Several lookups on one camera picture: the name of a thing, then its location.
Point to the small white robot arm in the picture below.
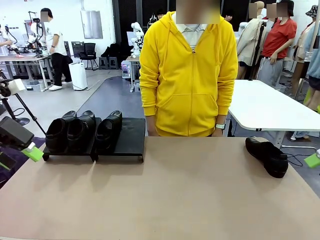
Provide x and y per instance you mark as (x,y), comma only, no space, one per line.
(137,37)

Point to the black round-base stool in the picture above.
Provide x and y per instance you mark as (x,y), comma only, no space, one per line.
(23,121)

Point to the silver wall panel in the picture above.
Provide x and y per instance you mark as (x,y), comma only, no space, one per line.
(91,25)

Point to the mannequin in light blue top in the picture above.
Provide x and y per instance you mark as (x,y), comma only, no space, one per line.
(315,62)

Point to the white lab robot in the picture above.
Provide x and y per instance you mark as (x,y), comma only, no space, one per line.
(35,27)
(7,36)

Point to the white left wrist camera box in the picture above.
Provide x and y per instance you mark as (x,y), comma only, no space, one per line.
(17,85)

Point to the mannequin in beige coat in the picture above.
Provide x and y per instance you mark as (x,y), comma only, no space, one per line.
(250,42)

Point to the clear plastic storage box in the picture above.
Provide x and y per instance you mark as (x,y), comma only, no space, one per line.
(33,86)

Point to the person's right forearm yellow sleeve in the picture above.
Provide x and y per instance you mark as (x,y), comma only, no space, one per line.
(149,102)

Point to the mannequin in red shirt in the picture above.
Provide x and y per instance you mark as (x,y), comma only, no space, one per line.
(277,37)

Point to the black metal shoe stand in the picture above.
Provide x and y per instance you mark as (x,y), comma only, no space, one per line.
(132,140)
(70,155)

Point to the black leather loafer shoe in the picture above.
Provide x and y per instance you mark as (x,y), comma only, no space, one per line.
(57,137)
(271,157)
(107,132)
(80,132)

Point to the wooden workbench white legs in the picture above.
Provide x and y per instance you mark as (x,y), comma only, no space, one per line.
(25,58)

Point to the person in white shirt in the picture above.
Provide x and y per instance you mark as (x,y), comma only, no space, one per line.
(56,37)

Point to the person in yellow hoodie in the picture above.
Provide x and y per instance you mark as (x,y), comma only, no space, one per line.
(190,75)

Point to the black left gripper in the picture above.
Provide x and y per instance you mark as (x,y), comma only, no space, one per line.
(3,90)

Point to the black backpack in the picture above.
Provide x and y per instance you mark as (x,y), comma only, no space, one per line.
(113,50)

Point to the black office chair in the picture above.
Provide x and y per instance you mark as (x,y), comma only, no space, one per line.
(89,50)

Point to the pale green wrist watch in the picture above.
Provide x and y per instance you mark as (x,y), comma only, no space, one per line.
(220,126)

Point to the purple cloth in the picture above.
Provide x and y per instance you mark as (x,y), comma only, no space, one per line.
(5,176)

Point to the grey plastic stool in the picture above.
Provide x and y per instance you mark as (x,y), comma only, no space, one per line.
(103,61)
(113,61)

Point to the computer case with lights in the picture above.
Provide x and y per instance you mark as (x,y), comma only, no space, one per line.
(125,70)

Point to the white air purifier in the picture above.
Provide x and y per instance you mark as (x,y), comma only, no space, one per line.
(78,77)

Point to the white folding table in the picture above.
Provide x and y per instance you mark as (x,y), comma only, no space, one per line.
(262,105)

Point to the person's left forearm yellow sleeve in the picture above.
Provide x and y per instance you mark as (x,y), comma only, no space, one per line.
(223,102)

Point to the small desk with white legs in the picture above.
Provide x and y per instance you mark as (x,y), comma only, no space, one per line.
(132,58)

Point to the person's right hand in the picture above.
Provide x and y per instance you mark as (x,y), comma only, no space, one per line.
(151,126)

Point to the person's left hand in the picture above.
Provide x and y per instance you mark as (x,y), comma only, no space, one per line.
(218,133)

